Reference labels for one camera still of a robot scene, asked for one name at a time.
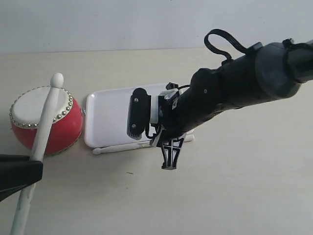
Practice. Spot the small red drum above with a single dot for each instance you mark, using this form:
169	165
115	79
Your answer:
67	124

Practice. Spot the white plastic tray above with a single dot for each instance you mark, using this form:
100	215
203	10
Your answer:
106	113

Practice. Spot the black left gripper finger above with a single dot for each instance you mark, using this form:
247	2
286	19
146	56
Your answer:
18	172

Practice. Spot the white drumstick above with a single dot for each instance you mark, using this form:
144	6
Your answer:
110	144
37	153

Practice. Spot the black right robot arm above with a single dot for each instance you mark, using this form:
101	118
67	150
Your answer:
264	74

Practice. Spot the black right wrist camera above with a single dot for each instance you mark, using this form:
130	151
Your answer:
138	113

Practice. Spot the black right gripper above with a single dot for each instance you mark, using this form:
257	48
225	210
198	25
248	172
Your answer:
180	115

